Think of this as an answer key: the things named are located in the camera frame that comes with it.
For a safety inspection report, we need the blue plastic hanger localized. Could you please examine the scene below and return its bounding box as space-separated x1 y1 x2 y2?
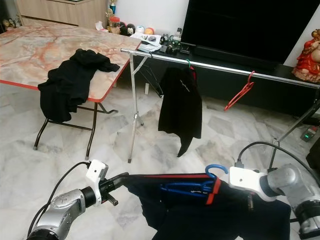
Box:
159 163 231 199

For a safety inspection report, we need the navy garment red trim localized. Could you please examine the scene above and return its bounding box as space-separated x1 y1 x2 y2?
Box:
122 172 299 240

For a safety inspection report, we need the red plastic hanger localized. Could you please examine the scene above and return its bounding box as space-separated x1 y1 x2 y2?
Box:
223 70 257 112

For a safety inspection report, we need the dark brown sofa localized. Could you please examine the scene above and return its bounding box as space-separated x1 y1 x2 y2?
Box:
305 149 320 172

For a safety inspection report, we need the white power strip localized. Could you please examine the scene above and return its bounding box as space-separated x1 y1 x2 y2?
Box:
299 126 319 143

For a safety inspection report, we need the black TV cabinet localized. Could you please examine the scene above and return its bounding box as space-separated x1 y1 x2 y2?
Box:
114 45 320 122

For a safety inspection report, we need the black shirt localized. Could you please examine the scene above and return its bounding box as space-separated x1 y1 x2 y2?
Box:
157 66 204 158

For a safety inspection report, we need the black garment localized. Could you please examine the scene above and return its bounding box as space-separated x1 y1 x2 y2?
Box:
37 48 122 124

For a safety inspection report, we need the silver drying rack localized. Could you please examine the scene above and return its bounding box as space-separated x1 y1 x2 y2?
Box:
120 47 320 171

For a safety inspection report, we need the marble top red-edged table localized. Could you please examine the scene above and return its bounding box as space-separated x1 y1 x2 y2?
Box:
0 24 142 161

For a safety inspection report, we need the white paper stack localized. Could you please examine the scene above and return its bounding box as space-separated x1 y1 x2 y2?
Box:
132 33 165 53

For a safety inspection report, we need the red robed figurine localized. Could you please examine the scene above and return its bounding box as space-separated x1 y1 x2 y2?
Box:
292 28 320 84

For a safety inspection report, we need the black gadget pile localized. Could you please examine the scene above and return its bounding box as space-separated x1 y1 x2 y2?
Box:
161 29 196 56

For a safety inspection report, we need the black plush toy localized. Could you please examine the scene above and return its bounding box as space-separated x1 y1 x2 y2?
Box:
119 22 137 37

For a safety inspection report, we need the red-lid jar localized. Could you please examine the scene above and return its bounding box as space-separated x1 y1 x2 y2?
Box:
108 16 121 35

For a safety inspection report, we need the black television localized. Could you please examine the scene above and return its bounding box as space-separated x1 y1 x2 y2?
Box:
181 0 320 66

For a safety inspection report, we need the blue red ornament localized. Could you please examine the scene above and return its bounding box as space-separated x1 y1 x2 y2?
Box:
107 0 119 18

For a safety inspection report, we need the wooden sideboard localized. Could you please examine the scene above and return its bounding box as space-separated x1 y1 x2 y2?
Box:
13 0 109 30

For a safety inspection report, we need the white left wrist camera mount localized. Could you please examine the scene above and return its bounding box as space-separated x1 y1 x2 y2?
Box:
84 159 110 194

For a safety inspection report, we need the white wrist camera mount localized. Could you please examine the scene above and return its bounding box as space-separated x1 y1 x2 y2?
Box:
84 159 110 194
228 165 274 203

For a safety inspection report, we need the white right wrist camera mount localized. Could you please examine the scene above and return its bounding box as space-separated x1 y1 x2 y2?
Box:
228 165 274 203

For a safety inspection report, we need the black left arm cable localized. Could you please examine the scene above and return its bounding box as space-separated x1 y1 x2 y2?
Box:
28 159 90 240

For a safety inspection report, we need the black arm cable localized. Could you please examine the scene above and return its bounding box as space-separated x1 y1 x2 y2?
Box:
233 140 320 169
28 159 90 240

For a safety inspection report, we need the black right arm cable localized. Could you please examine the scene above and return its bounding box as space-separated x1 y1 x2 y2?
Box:
233 140 320 169

